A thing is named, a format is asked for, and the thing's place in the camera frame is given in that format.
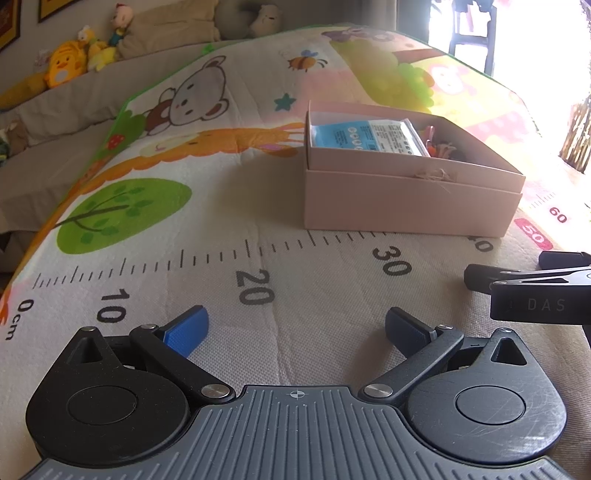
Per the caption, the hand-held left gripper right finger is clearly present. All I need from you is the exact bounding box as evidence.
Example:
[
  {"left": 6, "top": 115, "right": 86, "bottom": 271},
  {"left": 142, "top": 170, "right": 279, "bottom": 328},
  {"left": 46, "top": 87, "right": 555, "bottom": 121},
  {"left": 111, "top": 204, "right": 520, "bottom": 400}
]
[{"left": 362, "top": 307, "right": 530, "bottom": 400}]

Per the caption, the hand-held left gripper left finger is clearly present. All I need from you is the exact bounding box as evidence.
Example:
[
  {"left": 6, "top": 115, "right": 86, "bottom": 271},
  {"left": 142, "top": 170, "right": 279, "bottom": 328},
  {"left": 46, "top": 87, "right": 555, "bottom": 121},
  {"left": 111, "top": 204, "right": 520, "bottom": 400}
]
[{"left": 65, "top": 305, "right": 235, "bottom": 403}]

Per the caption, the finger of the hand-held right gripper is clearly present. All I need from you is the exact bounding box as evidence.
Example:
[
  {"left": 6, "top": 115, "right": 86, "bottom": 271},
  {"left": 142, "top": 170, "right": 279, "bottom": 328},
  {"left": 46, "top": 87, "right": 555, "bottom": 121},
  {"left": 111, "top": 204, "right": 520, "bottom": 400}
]
[
  {"left": 464, "top": 263, "right": 591, "bottom": 293},
  {"left": 539, "top": 251, "right": 591, "bottom": 269}
]

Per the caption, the pink cardboard box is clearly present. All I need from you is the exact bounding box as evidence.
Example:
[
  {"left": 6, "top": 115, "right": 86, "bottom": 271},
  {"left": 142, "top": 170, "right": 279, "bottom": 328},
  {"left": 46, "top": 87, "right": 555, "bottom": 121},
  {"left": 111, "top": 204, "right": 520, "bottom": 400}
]
[{"left": 303, "top": 98, "right": 526, "bottom": 240}]

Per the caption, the blue face mask packet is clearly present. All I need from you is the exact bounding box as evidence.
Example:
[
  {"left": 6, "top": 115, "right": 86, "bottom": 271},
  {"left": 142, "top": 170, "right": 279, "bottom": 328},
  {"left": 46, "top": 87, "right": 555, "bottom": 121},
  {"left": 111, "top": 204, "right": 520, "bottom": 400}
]
[{"left": 313, "top": 119, "right": 428, "bottom": 159}]

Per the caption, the wicker basket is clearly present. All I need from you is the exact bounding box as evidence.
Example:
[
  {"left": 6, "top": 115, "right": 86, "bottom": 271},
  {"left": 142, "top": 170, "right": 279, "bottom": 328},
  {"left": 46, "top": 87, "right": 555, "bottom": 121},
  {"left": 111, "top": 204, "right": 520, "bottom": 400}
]
[{"left": 560, "top": 91, "right": 591, "bottom": 175}]

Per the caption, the printed play mat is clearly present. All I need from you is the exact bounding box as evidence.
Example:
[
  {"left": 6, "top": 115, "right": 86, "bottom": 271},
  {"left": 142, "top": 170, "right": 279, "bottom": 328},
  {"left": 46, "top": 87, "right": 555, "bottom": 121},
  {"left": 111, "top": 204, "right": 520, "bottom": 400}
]
[{"left": 0, "top": 23, "right": 591, "bottom": 464}]

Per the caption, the beige sofa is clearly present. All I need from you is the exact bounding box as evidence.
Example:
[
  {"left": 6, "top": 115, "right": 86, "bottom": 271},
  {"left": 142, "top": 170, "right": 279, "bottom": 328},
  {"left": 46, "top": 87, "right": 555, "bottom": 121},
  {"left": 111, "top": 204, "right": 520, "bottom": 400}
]
[{"left": 0, "top": 0, "right": 398, "bottom": 278}]

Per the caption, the dark chair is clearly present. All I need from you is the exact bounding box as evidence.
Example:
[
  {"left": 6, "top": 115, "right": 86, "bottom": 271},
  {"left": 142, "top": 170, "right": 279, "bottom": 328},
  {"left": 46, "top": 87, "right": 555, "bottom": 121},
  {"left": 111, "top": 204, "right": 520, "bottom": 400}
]
[{"left": 449, "top": 0, "right": 500, "bottom": 75}]

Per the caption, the brown plush toy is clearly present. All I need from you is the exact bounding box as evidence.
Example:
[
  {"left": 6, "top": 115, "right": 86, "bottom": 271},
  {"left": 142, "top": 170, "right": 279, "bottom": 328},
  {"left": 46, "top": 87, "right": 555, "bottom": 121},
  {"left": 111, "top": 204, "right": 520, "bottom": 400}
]
[{"left": 4, "top": 120, "right": 29, "bottom": 157}]

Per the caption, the yellow-green plush toy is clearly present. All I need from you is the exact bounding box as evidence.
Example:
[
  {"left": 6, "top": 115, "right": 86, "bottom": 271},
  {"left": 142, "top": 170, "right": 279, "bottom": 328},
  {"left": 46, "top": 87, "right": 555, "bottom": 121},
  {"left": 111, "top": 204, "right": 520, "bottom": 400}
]
[{"left": 87, "top": 43, "right": 122, "bottom": 73}]

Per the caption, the long yellow plush toy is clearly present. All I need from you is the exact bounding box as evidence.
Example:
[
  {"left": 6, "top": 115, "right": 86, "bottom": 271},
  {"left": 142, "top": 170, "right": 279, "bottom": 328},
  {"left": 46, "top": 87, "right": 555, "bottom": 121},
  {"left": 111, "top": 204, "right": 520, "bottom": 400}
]
[{"left": 0, "top": 71, "right": 52, "bottom": 110}]

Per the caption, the yellow duck plush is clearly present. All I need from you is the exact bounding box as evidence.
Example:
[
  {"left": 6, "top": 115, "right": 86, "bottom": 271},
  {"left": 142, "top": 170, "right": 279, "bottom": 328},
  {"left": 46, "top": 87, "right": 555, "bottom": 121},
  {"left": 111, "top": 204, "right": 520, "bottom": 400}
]
[{"left": 45, "top": 40, "right": 89, "bottom": 89}]

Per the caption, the beige pillow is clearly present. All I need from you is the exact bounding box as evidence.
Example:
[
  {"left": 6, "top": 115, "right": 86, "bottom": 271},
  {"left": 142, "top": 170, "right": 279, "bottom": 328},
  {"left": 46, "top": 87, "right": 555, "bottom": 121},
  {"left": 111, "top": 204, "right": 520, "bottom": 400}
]
[{"left": 117, "top": 0, "right": 221, "bottom": 59}]

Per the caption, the small white-faced yellow plush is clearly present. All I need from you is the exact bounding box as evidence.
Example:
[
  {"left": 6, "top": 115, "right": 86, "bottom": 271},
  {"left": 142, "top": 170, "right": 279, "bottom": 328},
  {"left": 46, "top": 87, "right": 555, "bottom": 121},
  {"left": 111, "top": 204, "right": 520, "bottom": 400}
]
[{"left": 76, "top": 25, "right": 101, "bottom": 50}]

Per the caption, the doll with red hat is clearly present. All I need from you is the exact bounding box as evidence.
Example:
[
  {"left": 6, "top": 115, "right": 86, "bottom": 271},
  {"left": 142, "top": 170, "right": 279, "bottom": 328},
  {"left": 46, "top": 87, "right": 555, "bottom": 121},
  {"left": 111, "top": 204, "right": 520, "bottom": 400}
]
[{"left": 108, "top": 2, "right": 136, "bottom": 48}]

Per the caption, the grey neck pillow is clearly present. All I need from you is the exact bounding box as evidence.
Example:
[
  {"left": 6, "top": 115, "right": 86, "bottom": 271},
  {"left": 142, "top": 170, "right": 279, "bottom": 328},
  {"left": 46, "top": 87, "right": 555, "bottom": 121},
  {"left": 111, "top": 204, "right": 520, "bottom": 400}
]
[{"left": 216, "top": 0, "right": 286, "bottom": 41}]

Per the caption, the small dark picture frame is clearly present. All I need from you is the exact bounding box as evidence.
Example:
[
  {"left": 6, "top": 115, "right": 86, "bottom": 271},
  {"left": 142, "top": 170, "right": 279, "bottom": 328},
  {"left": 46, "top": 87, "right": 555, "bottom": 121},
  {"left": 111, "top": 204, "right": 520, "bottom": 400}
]
[{"left": 38, "top": 0, "right": 92, "bottom": 23}]

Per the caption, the large dark picture frame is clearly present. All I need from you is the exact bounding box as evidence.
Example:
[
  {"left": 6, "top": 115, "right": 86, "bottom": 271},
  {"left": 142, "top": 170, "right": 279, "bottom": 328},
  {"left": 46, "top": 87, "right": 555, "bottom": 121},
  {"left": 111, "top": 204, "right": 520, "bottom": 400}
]
[{"left": 0, "top": 0, "right": 22, "bottom": 50}]

